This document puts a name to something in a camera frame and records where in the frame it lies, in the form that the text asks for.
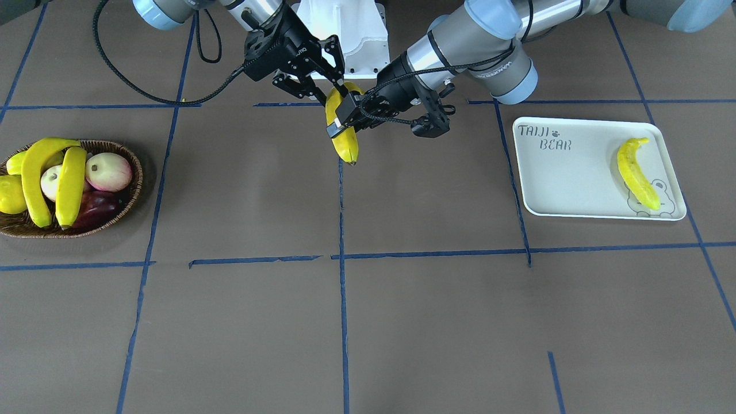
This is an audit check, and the yellow lemon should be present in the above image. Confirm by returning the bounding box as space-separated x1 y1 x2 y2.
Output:
1 175 28 214

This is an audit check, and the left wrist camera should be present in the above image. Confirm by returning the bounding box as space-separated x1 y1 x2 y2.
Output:
411 81 456 139

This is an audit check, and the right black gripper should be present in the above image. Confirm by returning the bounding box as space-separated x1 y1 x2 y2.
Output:
243 5 348 105

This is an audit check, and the brown wicker basket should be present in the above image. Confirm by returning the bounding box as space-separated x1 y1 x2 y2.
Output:
1 140 144 239

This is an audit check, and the pale pink apple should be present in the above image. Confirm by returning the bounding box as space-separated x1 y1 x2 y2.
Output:
85 152 132 192

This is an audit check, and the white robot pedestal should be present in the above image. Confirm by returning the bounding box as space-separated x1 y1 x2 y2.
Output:
292 1 390 79

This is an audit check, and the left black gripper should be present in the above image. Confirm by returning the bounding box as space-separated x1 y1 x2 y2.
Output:
327 53 429 139

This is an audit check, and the dark red mango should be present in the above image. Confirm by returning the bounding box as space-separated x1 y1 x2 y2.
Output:
72 191 123 229

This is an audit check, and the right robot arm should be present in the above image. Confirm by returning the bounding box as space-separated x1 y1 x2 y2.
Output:
132 1 348 106

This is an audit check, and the white bear tray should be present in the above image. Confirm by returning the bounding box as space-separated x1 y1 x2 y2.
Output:
512 116 688 221

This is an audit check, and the yellow banana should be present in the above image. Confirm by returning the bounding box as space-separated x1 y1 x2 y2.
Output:
616 138 661 210
21 137 81 228
324 87 359 165
55 147 87 229

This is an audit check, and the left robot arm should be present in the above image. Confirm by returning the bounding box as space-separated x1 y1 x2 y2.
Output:
327 1 731 138

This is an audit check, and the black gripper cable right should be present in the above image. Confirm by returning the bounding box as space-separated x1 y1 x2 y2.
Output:
92 0 259 107

